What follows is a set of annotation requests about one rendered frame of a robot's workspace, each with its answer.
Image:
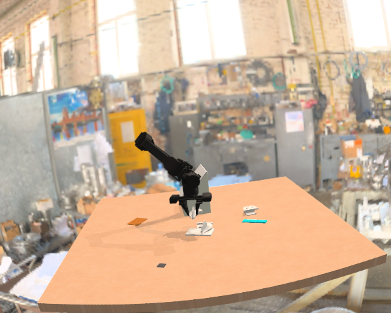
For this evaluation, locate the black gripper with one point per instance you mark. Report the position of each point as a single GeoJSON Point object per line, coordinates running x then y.
{"type": "Point", "coordinates": [190, 194]}

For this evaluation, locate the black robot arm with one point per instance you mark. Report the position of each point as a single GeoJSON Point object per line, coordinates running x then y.
{"type": "Point", "coordinates": [175, 167]}

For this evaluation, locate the orange rectangular plate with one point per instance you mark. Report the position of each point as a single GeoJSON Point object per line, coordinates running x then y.
{"type": "Point", "coordinates": [137, 221]}

